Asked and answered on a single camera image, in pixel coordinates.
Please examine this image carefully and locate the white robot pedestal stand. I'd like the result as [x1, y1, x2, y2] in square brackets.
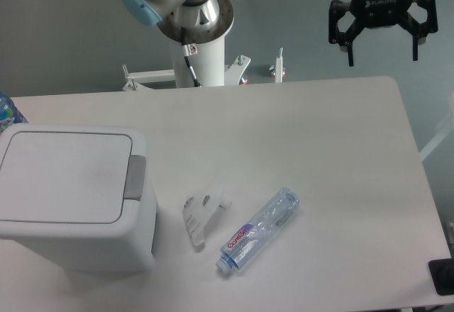
[121, 24, 287, 91]

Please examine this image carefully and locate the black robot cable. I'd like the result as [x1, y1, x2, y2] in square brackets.
[179, 26, 203, 88]

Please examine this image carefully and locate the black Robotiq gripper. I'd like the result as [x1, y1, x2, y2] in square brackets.
[328, 0, 438, 67]

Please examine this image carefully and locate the blue labelled drink bottle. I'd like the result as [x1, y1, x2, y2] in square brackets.
[0, 92, 28, 133]

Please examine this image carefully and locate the clear plastic water bottle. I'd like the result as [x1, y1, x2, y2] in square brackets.
[216, 187, 300, 277]

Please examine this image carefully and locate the grey trash can push button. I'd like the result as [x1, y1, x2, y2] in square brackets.
[123, 155, 146, 201]

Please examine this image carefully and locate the white plastic trash can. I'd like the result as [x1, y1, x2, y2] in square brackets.
[1, 123, 158, 272]

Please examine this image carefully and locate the clear plastic wrapper bag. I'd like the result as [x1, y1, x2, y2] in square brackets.
[182, 184, 231, 248]

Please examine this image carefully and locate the black device at table edge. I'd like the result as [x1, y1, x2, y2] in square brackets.
[428, 258, 453, 296]

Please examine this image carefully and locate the white trash can lid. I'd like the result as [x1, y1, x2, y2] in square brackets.
[0, 130, 133, 225]

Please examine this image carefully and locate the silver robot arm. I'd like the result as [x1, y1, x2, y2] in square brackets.
[122, 0, 438, 66]

